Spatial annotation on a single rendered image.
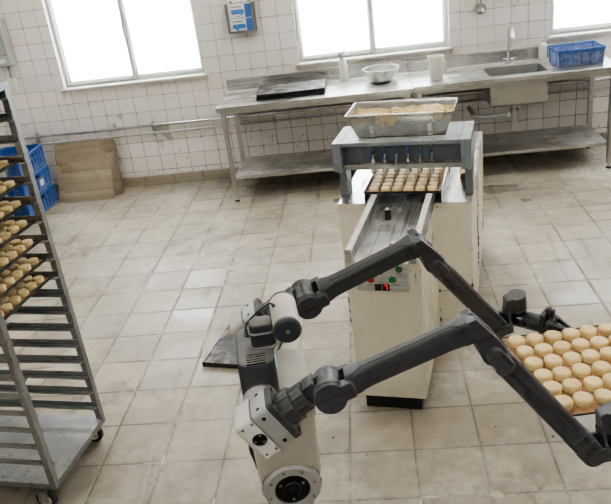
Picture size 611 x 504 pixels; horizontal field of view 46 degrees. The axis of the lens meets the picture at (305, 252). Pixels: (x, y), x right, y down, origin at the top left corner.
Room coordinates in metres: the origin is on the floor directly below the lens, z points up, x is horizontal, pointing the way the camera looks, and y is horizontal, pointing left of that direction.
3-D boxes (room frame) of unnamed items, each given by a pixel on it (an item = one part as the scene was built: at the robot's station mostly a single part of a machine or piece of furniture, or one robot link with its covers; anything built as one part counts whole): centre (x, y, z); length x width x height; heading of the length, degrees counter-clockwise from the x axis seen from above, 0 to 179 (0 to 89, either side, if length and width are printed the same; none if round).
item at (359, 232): (3.86, -0.50, 0.87); 2.01 x 0.03 x 0.07; 162
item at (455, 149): (3.71, -0.60, 1.01); 0.72 x 0.33 x 0.34; 72
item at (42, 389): (3.01, 1.42, 0.33); 0.64 x 0.03 x 0.03; 75
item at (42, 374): (3.01, 1.42, 0.42); 0.64 x 0.03 x 0.03; 75
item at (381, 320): (3.23, -0.45, 0.45); 0.70 x 0.34 x 0.90; 162
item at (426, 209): (3.77, -0.78, 0.87); 2.01 x 0.03 x 0.07; 162
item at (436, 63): (6.21, -1.33, 0.98); 0.20 x 0.14 x 0.20; 34
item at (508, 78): (6.34, -1.12, 0.61); 3.40 x 0.70 x 1.22; 83
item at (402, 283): (2.89, -0.33, 0.77); 0.24 x 0.04 x 0.14; 72
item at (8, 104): (2.96, 1.12, 0.97); 0.03 x 0.03 x 1.70; 75
